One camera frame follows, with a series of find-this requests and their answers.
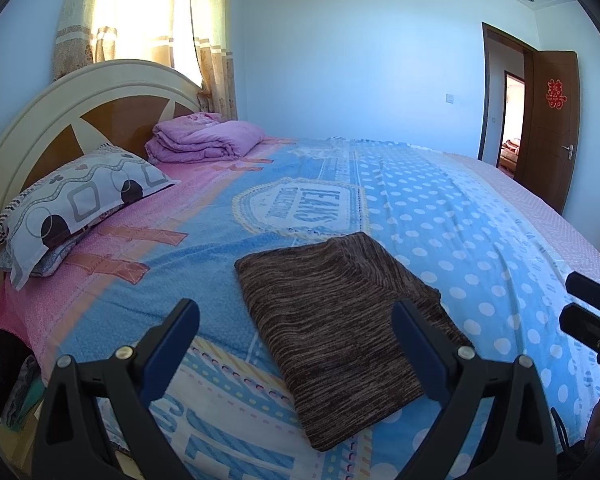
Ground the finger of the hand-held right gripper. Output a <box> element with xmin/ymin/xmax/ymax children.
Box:
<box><xmin>566</xmin><ymin>271</ymin><xmax>600</xmax><ymax>314</ymax></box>
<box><xmin>559</xmin><ymin>303</ymin><xmax>600</xmax><ymax>359</ymax></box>

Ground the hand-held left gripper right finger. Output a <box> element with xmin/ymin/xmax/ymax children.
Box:
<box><xmin>391</xmin><ymin>300</ymin><xmax>559</xmax><ymax>480</ymax></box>

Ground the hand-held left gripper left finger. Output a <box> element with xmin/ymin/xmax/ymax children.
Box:
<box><xmin>32</xmin><ymin>298</ymin><xmax>201</xmax><ymax>480</ymax></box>

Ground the brown knitted sweater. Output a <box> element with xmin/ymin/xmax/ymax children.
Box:
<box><xmin>235</xmin><ymin>231</ymin><xmax>476</xmax><ymax>453</ymax></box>

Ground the dark clothes pile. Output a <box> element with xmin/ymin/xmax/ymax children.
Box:
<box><xmin>0</xmin><ymin>299</ymin><xmax>47</xmax><ymax>431</ymax></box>

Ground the pink dotted bed sheet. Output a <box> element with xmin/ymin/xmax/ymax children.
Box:
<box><xmin>445</xmin><ymin>152</ymin><xmax>600</xmax><ymax>282</ymax></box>

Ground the printed blue bed sheet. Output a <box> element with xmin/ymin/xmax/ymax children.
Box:
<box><xmin>0</xmin><ymin>135</ymin><xmax>600</xmax><ymax>480</ymax></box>

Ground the brown wooden door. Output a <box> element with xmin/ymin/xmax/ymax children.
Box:
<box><xmin>516</xmin><ymin>50</ymin><xmax>581</xmax><ymax>216</ymax></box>

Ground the blue patterned pillow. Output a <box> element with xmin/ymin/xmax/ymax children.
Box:
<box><xmin>0</xmin><ymin>232</ymin><xmax>89</xmax><ymax>279</ymax></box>

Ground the white grey patterned pillow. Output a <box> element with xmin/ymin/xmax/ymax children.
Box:
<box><xmin>0</xmin><ymin>142</ymin><xmax>182</xmax><ymax>291</ymax></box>

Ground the red paper door decoration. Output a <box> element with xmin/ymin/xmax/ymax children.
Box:
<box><xmin>545</xmin><ymin>78</ymin><xmax>567</xmax><ymax>110</ymax></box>

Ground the folded pink quilt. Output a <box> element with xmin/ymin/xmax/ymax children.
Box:
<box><xmin>145</xmin><ymin>112</ymin><xmax>266</xmax><ymax>164</ymax></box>

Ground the cream wooden headboard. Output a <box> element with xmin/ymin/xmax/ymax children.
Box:
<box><xmin>0</xmin><ymin>59</ymin><xmax>204</xmax><ymax>306</ymax></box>

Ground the cream orange patterned curtain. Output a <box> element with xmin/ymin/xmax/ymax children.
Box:
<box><xmin>190</xmin><ymin>0</ymin><xmax>239</xmax><ymax>122</ymax></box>
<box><xmin>54</xmin><ymin>0</ymin><xmax>177</xmax><ymax>81</ymax></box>

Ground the window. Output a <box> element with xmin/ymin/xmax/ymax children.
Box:
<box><xmin>172</xmin><ymin>0</ymin><xmax>204</xmax><ymax>88</ymax></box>

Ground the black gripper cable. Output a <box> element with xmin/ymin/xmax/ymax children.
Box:
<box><xmin>550</xmin><ymin>406</ymin><xmax>583</xmax><ymax>463</ymax></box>

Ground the brown door frame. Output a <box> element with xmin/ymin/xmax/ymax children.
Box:
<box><xmin>478</xmin><ymin>22</ymin><xmax>539</xmax><ymax>182</ymax></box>

